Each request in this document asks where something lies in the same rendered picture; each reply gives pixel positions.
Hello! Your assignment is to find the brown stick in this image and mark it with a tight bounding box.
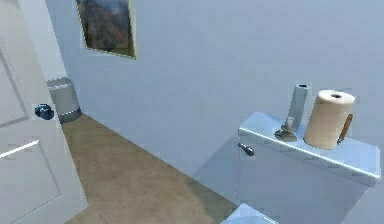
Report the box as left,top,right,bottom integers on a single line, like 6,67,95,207
336,113,354,146

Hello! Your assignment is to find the white room door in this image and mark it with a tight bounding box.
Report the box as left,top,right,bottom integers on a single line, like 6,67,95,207
0,0,90,224

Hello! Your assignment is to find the dark blue door knob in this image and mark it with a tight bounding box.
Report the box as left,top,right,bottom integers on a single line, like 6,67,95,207
34,103,55,121

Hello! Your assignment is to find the metal garbage can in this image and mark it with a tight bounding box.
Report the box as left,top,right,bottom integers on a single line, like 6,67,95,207
46,77,83,125

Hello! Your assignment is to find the small candle on holder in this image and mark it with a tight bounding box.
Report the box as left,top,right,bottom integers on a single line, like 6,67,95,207
274,116,298,143

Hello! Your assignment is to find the framed landscape picture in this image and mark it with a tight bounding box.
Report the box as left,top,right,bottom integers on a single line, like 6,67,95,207
75,0,137,60

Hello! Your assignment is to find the beige paper towel roll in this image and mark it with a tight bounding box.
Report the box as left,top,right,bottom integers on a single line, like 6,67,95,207
303,89,356,151

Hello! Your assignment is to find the white toilet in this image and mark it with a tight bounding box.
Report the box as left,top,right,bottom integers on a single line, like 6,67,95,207
219,111,382,224

